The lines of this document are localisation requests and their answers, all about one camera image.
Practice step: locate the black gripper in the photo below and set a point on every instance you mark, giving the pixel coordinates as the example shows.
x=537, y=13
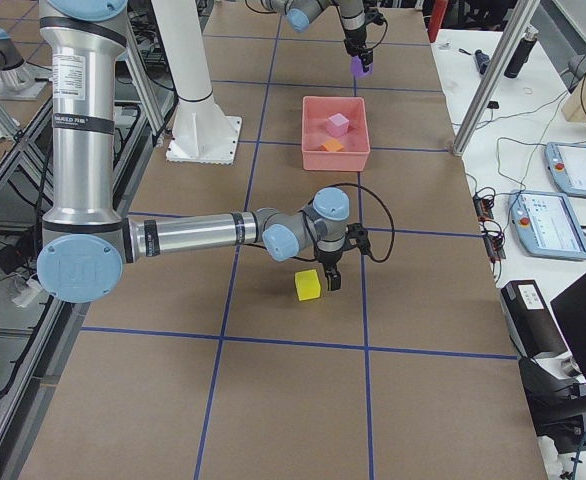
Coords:
x=330, y=261
x=354, y=38

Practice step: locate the purple foam block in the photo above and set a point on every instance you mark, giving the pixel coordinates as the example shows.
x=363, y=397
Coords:
x=359, y=69

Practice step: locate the yellow foam block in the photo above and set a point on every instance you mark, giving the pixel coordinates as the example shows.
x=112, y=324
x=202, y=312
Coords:
x=307, y=285

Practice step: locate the pink foam block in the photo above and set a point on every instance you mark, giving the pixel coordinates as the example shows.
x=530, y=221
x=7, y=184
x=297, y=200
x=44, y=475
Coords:
x=337, y=125

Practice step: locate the orange foam block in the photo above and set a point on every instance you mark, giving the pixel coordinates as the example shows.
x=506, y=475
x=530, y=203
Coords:
x=332, y=145

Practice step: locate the pink plastic bin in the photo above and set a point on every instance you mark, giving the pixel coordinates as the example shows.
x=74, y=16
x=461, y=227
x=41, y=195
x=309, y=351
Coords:
x=354, y=156

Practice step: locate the black water bottle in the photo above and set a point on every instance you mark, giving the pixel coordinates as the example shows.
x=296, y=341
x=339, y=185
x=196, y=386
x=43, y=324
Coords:
x=522, y=52

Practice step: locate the black box with label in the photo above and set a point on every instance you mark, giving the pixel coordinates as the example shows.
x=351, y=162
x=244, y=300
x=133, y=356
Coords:
x=530, y=322

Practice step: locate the near teach pendant tablet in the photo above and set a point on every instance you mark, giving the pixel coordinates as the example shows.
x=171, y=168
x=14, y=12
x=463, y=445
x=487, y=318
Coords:
x=546, y=225

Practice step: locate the teach pendant tablet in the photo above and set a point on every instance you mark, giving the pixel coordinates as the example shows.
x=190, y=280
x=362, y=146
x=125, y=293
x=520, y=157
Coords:
x=566, y=163
x=546, y=225

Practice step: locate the far teach pendant tablet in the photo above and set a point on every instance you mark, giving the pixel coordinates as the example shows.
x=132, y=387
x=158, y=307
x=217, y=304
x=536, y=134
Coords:
x=566, y=163

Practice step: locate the aluminium frame post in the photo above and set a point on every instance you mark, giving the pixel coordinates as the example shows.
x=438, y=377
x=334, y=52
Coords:
x=503, y=52

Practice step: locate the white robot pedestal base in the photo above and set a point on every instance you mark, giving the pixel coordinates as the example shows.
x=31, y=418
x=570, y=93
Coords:
x=201, y=132

